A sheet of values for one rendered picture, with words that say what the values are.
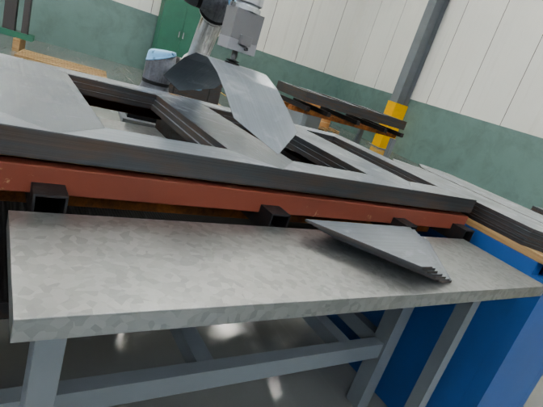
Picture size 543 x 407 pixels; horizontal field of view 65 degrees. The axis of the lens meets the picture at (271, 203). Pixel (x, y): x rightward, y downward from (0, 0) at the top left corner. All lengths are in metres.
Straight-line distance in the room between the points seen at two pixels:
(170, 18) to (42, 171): 10.04
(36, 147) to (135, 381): 0.61
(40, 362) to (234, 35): 0.86
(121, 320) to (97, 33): 10.78
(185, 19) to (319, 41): 3.99
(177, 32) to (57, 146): 10.07
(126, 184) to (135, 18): 10.52
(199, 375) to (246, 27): 0.91
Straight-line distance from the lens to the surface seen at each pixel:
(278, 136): 1.00
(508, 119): 9.17
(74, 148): 0.77
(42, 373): 0.72
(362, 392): 1.73
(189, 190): 0.85
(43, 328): 0.53
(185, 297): 0.58
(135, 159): 0.80
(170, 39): 10.77
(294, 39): 12.50
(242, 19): 1.19
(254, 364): 1.27
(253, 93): 1.08
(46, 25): 11.21
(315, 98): 4.91
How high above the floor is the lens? 1.06
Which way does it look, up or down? 17 degrees down
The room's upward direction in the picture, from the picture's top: 18 degrees clockwise
